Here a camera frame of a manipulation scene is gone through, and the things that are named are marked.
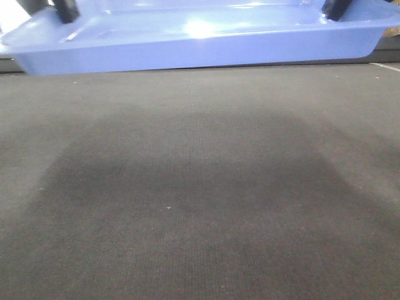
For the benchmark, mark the light blue plastic tray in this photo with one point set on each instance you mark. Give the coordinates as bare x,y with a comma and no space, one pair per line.
141,35

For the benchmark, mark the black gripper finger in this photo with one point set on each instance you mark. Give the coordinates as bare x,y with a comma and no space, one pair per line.
67,10
335,9

